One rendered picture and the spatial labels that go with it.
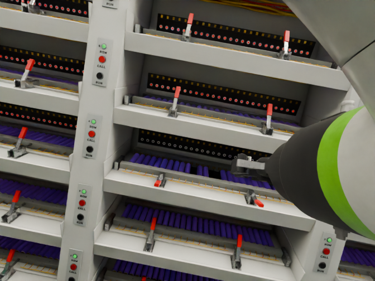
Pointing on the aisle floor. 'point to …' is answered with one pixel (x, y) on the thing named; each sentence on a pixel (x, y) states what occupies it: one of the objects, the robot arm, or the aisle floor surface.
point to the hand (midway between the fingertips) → (250, 172)
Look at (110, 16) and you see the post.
